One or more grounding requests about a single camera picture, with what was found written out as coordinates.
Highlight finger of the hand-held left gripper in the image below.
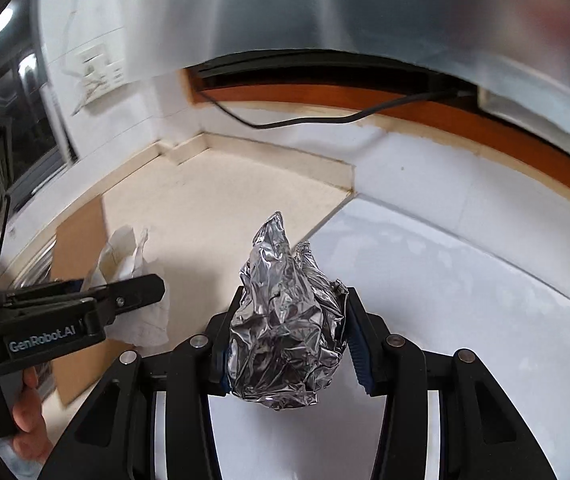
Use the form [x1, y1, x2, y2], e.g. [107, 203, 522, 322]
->
[84, 273, 167, 332]
[0, 280, 86, 309]

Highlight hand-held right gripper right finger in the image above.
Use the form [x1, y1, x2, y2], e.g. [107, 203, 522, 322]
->
[342, 287, 558, 480]

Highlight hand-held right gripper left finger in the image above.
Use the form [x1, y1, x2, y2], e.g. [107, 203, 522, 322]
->
[37, 285, 246, 480]

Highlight white paper bag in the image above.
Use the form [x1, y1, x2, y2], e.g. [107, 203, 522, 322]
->
[82, 227, 171, 348]

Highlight foil ball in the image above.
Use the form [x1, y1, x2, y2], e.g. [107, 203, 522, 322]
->
[225, 211, 351, 411]

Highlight person's left hand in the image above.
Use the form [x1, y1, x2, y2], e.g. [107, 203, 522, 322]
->
[11, 367, 59, 464]

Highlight brown cardboard sheet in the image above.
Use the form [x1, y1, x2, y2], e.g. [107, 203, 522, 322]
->
[50, 195, 130, 406]

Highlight window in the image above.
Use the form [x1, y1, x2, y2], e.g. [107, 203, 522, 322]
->
[0, 0, 78, 211]

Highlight translucent plastic film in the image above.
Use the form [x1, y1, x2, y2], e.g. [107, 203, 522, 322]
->
[130, 0, 570, 161]

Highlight metal wire rack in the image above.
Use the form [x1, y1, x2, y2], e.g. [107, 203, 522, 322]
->
[0, 237, 58, 293]

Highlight white wall socket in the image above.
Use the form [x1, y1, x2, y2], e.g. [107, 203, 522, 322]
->
[82, 62, 130, 105]

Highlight black power cable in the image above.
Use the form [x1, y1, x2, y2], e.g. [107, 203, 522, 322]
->
[200, 87, 471, 130]

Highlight white cable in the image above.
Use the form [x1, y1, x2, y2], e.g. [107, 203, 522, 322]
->
[62, 0, 103, 116]

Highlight white wall switch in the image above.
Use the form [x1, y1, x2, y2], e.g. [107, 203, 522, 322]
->
[77, 44, 110, 68]

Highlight brown wooden frame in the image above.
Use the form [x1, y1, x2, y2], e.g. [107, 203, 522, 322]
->
[185, 67, 570, 211]

